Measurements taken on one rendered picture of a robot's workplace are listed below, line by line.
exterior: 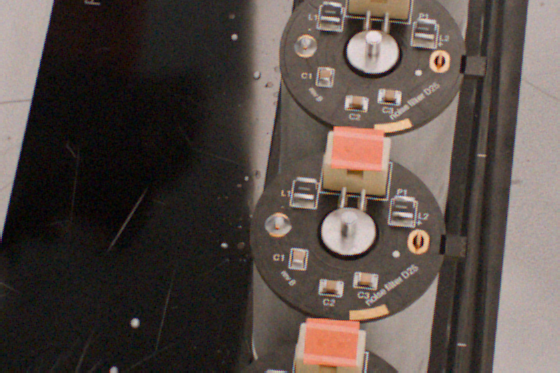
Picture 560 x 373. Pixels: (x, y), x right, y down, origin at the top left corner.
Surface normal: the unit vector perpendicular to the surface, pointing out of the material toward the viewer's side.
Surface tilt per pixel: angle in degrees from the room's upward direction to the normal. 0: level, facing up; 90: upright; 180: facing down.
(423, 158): 90
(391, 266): 0
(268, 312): 90
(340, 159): 0
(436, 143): 90
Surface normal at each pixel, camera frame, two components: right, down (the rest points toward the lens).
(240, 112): 0.00, -0.53
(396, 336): 0.50, 0.74
